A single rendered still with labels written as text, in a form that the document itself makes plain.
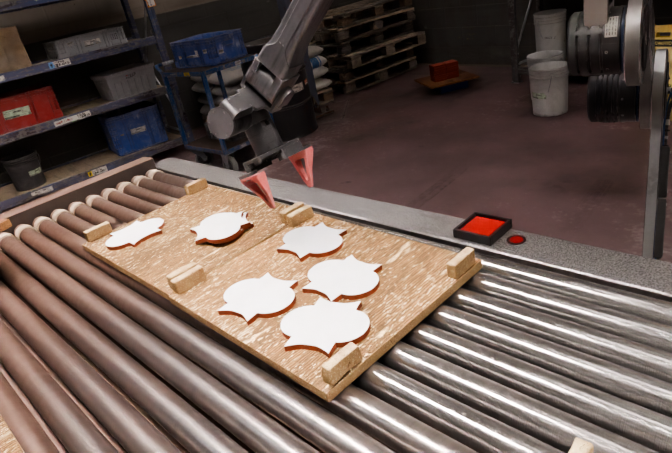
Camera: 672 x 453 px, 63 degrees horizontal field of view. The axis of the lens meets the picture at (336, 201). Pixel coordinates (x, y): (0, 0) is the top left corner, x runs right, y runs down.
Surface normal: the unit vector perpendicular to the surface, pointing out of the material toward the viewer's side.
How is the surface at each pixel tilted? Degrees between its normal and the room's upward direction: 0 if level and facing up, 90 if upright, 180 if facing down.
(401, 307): 0
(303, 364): 0
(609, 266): 0
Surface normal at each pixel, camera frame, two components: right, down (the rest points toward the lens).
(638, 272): -0.19, -0.90
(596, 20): -0.50, 0.43
